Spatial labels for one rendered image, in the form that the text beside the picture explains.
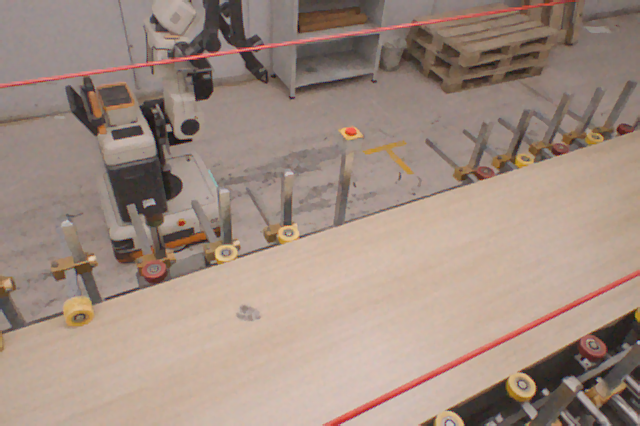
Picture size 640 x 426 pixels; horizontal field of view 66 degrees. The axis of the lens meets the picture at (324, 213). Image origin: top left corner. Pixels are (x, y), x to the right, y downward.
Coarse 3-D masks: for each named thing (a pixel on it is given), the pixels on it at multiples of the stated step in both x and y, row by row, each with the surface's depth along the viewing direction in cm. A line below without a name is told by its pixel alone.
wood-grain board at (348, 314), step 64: (448, 192) 215; (512, 192) 218; (576, 192) 222; (256, 256) 179; (320, 256) 182; (384, 256) 184; (448, 256) 187; (512, 256) 189; (576, 256) 192; (64, 320) 154; (128, 320) 156; (192, 320) 158; (256, 320) 160; (320, 320) 161; (384, 320) 163; (448, 320) 165; (512, 320) 167; (576, 320) 169; (0, 384) 138; (64, 384) 139; (128, 384) 141; (192, 384) 142; (256, 384) 144; (320, 384) 145; (384, 384) 147; (448, 384) 148
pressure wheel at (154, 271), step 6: (150, 264) 172; (156, 264) 173; (162, 264) 173; (144, 270) 170; (150, 270) 171; (156, 270) 171; (162, 270) 171; (144, 276) 169; (150, 276) 168; (156, 276) 169; (162, 276) 170; (150, 282) 170; (156, 282) 170
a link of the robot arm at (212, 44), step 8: (208, 0) 216; (216, 0) 217; (208, 8) 218; (216, 8) 219; (208, 16) 220; (216, 16) 221; (208, 24) 222; (216, 24) 223; (200, 32) 230; (208, 32) 223; (216, 32) 224; (208, 40) 224; (216, 40) 226; (208, 48) 226; (216, 48) 228
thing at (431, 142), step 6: (432, 138) 257; (432, 144) 255; (438, 144) 254; (438, 150) 252; (444, 150) 251; (444, 156) 249; (450, 156) 247; (450, 162) 246; (456, 162) 244; (468, 174) 237; (468, 180) 237; (474, 180) 234; (480, 180) 234
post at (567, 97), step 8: (568, 96) 238; (560, 104) 243; (568, 104) 242; (560, 112) 244; (552, 120) 250; (560, 120) 248; (552, 128) 251; (544, 136) 257; (552, 136) 254; (536, 160) 266
